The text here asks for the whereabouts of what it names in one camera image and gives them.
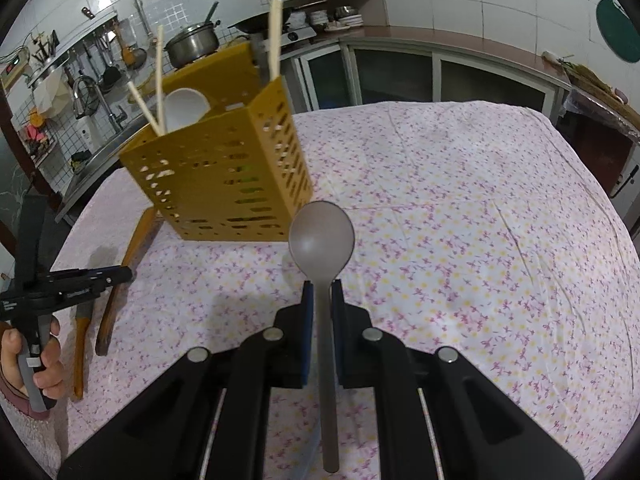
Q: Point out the steel kitchen sink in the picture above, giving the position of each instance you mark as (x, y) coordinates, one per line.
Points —
(95, 170)

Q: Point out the steel faucet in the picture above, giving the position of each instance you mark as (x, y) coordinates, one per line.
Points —
(87, 95)

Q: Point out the wall rack with hanging utensils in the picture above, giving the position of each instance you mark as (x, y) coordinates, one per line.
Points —
(60, 55)

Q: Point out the person's left hand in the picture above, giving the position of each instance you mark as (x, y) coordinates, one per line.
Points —
(52, 370)

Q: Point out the black wok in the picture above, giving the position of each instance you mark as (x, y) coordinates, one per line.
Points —
(250, 24)

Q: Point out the pink floral tablecloth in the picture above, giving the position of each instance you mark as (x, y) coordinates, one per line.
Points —
(450, 240)

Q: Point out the wooden chopstick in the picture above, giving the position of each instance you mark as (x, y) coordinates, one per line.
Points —
(145, 107)
(159, 75)
(275, 40)

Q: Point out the steel gas stove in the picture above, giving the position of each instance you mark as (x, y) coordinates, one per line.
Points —
(299, 36)

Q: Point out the white plastic rice paddle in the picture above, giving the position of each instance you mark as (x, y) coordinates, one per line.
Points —
(185, 107)

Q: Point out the wooden spatula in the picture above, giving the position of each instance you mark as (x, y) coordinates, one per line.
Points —
(131, 255)
(81, 355)

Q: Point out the yellow perforated utensil holder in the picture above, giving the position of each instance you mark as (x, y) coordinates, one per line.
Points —
(225, 180)

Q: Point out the grey metal spoon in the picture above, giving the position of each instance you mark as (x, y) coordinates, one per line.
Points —
(321, 240)

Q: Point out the steel cooking pot with lid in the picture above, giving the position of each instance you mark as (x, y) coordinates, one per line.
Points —
(192, 45)

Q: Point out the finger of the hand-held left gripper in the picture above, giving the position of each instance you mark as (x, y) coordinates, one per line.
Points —
(95, 276)
(92, 292)

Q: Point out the person's left forearm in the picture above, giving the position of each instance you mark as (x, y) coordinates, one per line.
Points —
(30, 440)

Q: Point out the hanging wooden ladle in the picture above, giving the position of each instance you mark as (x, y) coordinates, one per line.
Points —
(131, 52)

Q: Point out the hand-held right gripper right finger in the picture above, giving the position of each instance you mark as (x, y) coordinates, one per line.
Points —
(339, 332)

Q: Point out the green round board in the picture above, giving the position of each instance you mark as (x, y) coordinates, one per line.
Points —
(620, 30)

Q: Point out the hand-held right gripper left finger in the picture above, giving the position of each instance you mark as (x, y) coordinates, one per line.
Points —
(307, 332)

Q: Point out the glass door counter cabinet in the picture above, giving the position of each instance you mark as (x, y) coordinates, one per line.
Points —
(400, 75)

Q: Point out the white water filter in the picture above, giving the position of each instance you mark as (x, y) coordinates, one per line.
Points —
(86, 136)

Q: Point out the stack of white dishes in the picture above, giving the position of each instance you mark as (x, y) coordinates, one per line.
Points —
(335, 19)

